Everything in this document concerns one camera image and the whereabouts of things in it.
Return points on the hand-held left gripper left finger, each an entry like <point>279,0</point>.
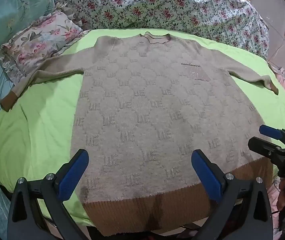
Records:
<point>73,175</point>

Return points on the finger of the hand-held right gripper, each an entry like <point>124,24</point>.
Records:
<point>261,147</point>
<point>270,131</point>

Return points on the white red-flowered quilt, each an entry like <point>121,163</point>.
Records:
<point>162,5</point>

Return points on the floral ruffled pillow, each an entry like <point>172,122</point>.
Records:
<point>40,40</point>

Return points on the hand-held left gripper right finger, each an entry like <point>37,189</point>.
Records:
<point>206,175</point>

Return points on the beige patterned knit sweater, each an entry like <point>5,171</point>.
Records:
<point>152,110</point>

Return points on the light green bed sheet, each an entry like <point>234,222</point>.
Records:
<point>40,135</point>

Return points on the teal leaf-print blanket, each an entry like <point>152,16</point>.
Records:
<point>7,15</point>

